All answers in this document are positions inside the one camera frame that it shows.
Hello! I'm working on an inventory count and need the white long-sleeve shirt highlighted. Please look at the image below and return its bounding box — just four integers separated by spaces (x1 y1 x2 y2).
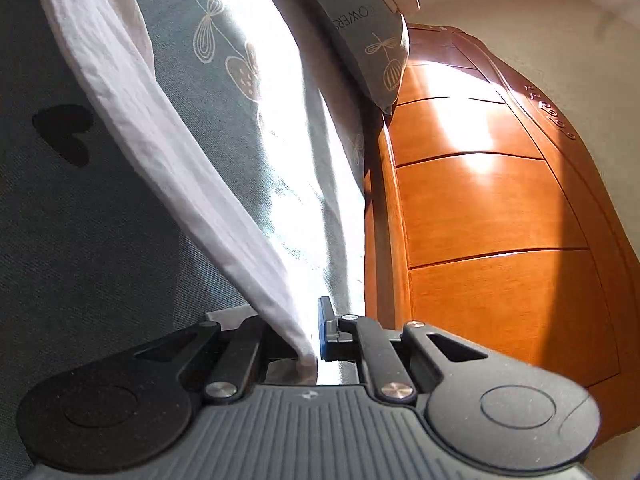
40 0 317 384

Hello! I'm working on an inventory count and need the orange wooden headboard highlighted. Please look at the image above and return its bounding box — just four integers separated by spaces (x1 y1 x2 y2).
363 24 639 441

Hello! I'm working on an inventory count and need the grey floral bed sheet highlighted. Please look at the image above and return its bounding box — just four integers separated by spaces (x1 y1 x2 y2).
1 0 364 479

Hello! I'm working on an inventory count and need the grey-green flower pillow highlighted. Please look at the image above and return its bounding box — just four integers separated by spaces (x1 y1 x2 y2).
307 0 409 115

